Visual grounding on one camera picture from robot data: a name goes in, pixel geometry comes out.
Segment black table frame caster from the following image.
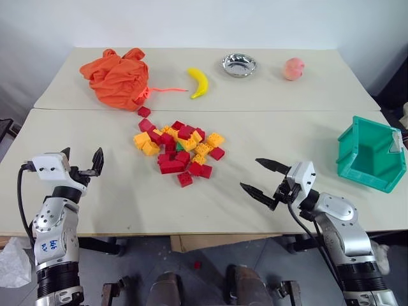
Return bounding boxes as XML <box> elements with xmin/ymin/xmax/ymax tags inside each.
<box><xmin>78</xmin><ymin>236</ymin><xmax>129</xmax><ymax>257</ymax></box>
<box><xmin>286</xmin><ymin>234</ymin><xmax>319</xmax><ymax>254</ymax></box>

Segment white plastic bag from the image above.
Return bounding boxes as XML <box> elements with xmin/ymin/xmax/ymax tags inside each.
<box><xmin>0</xmin><ymin>237</ymin><xmax>34</xmax><ymax>289</ymax></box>

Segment brown cardboard box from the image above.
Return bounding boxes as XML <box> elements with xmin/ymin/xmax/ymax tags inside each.
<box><xmin>170</xmin><ymin>234</ymin><xmax>283</xmax><ymax>253</ymax></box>

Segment black object beside table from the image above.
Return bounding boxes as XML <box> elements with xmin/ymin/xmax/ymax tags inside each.
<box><xmin>0</xmin><ymin>118</ymin><xmax>22</xmax><ymax>142</ymax></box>

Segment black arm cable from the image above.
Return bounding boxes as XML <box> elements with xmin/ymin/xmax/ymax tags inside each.
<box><xmin>286</xmin><ymin>200</ymin><xmax>350</xmax><ymax>293</ymax></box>
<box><xmin>17</xmin><ymin>161</ymin><xmax>36</xmax><ymax>250</ymax></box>

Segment orange cloth drawstring bag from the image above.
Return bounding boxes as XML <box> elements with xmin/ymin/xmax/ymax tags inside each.
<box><xmin>79</xmin><ymin>47</ymin><xmax>189</xmax><ymax>113</ymax></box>

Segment white crumpled cloth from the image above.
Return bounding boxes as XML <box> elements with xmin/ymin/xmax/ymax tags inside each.
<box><xmin>370</xmin><ymin>240</ymin><xmax>391</xmax><ymax>275</ymax></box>

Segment clear label holder on bin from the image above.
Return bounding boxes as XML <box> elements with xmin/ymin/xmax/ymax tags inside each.
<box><xmin>388</xmin><ymin>128</ymin><xmax>403</xmax><ymax>154</ymax></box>

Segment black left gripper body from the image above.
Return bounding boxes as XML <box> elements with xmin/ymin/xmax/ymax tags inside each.
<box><xmin>68</xmin><ymin>166</ymin><xmax>94</xmax><ymax>193</ymax></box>

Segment pink toy peach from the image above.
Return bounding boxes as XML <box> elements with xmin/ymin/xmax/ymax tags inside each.
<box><xmin>283</xmin><ymin>57</ymin><xmax>306</xmax><ymax>82</ymax></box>

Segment green plastic bin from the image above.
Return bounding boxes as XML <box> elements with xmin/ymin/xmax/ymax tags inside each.
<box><xmin>335</xmin><ymin>115</ymin><xmax>408</xmax><ymax>195</ymax></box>

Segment shiny metal bowl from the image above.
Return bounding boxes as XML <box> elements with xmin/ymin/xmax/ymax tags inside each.
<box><xmin>218</xmin><ymin>53</ymin><xmax>260</xmax><ymax>79</ymax></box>

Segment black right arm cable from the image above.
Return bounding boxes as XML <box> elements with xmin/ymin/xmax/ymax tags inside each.
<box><xmin>286</xmin><ymin>200</ymin><xmax>350</xmax><ymax>293</ymax></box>

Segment rusty metal bracket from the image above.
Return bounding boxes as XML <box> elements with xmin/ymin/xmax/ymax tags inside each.
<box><xmin>270</xmin><ymin>279</ymin><xmax>302</xmax><ymax>306</ymax></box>
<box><xmin>101</xmin><ymin>275</ymin><xmax>142</xmax><ymax>306</ymax></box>

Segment yellow toy banana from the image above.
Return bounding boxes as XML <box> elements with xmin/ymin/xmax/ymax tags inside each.
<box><xmin>186</xmin><ymin>66</ymin><xmax>210</xmax><ymax>100</ymax></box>

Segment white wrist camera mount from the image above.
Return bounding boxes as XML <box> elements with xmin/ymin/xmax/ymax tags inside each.
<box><xmin>285</xmin><ymin>161</ymin><xmax>317</xmax><ymax>205</ymax></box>
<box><xmin>30</xmin><ymin>152</ymin><xmax>71</xmax><ymax>183</ymax></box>

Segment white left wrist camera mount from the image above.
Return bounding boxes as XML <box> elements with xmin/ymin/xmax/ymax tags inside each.
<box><xmin>30</xmin><ymin>152</ymin><xmax>71</xmax><ymax>183</ymax></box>

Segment dark rounded shape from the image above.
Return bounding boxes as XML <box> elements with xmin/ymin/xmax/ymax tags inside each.
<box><xmin>149</xmin><ymin>270</ymin><xmax>185</xmax><ymax>306</ymax></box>
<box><xmin>225</xmin><ymin>264</ymin><xmax>272</xmax><ymax>306</ymax></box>

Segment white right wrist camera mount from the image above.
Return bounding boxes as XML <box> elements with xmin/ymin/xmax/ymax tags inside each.
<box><xmin>285</xmin><ymin>161</ymin><xmax>317</xmax><ymax>205</ymax></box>

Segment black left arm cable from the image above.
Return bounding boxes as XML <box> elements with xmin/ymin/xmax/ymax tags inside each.
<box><xmin>17</xmin><ymin>161</ymin><xmax>36</xmax><ymax>250</ymax></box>

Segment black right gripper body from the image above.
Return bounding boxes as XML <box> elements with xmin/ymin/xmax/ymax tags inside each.
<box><xmin>270</xmin><ymin>174</ymin><xmax>301</xmax><ymax>210</ymax></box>

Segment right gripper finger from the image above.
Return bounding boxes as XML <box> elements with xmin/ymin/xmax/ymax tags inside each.
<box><xmin>254</xmin><ymin>157</ymin><xmax>291</xmax><ymax>177</ymax></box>
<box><xmin>239</xmin><ymin>182</ymin><xmax>279</xmax><ymax>211</ymax></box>

